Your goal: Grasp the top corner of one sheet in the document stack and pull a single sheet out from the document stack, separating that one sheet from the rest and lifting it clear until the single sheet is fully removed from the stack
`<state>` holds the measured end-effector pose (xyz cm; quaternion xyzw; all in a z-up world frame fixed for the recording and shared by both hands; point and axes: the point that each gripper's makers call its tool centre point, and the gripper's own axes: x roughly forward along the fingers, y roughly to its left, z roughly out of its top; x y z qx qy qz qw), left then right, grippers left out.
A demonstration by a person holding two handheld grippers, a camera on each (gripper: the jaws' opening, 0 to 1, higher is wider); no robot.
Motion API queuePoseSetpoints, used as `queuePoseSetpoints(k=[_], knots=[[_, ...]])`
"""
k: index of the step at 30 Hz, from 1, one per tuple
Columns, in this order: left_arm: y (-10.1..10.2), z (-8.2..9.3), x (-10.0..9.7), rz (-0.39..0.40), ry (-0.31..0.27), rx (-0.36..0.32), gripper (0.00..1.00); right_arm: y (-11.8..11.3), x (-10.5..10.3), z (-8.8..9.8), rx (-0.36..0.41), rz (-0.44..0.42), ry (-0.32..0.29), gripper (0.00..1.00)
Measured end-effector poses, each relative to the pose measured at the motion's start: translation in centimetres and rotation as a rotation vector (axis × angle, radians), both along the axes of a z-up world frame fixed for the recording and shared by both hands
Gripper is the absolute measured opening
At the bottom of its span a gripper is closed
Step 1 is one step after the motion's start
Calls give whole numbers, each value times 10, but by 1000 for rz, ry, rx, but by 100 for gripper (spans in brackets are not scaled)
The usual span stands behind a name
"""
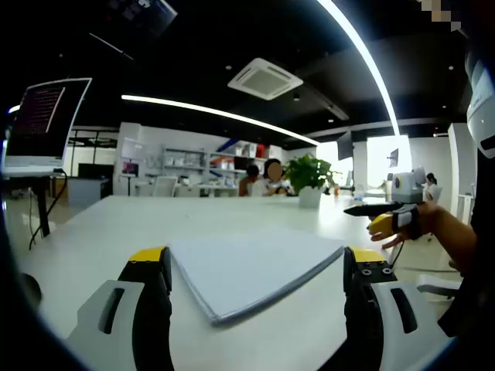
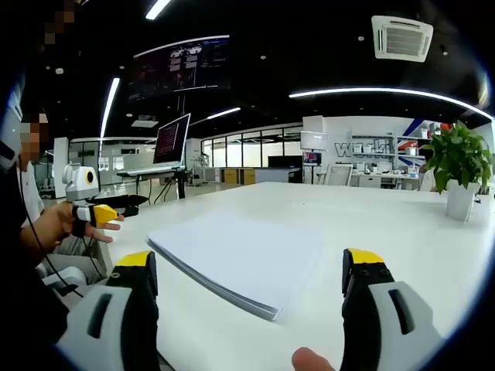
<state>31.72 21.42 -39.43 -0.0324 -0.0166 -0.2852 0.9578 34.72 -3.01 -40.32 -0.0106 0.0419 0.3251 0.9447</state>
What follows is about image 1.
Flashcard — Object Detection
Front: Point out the white wall display board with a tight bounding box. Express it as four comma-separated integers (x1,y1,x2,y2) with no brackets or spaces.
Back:
121,137,148,160

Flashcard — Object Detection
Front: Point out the computer monitor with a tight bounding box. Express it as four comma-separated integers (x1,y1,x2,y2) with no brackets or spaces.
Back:
2,77,93,178

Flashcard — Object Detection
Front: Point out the white chest-worn device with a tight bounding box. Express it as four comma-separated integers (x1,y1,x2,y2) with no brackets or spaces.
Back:
465,49,495,159

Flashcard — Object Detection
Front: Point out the white linear ceiling light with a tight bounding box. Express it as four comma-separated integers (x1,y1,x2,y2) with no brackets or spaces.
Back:
316,0,402,137
121,94,321,146

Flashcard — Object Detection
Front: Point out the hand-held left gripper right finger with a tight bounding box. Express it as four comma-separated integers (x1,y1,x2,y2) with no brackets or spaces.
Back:
323,246,456,371

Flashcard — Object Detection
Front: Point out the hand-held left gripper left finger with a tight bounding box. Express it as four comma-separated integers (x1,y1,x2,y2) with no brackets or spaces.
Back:
65,246,175,371

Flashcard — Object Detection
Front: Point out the person's right hand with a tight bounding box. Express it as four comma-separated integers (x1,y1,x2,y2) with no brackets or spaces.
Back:
370,201,442,251

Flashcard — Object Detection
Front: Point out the ceiling air conditioner unit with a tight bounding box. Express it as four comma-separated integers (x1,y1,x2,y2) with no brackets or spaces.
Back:
227,57,305,101

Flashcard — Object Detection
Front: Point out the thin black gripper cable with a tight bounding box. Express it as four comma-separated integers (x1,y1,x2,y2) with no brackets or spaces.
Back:
386,238,406,268

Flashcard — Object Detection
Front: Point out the grey cabinet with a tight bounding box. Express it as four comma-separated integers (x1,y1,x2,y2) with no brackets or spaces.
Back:
67,178,114,206

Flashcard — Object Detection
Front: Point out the black cabinet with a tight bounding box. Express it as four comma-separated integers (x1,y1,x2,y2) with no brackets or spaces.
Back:
77,162,115,181

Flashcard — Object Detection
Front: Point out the white cloth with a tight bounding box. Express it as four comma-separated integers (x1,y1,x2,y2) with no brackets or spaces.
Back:
168,227,345,326

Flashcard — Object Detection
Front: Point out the white storage shelf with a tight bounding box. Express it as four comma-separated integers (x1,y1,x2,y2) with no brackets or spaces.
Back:
162,142,284,183

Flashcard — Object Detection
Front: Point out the black laptop cable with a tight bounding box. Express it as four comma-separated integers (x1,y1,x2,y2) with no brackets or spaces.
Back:
29,168,69,251

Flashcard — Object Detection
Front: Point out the person's black shirt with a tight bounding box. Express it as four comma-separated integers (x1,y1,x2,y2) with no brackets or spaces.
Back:
436,26,495,341

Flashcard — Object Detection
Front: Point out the dark round object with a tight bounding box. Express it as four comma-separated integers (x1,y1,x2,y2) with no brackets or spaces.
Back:
21,272,43,310

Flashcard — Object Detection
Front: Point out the black hanging monitor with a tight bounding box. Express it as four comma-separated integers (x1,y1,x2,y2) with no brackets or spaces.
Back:
336,131,355,162

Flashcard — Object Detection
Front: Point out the black laptop stand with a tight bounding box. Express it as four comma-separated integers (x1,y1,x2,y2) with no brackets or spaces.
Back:
2,173,67,239

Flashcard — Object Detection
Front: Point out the small screen on stand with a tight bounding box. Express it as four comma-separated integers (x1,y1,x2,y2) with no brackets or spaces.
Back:
121,162,141,196

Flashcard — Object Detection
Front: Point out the dark hanging display screen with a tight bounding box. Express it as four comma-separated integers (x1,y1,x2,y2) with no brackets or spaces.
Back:
106,0,179,38

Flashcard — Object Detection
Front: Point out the green potted plant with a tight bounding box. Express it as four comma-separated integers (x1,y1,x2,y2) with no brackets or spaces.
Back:
284,153,343,209

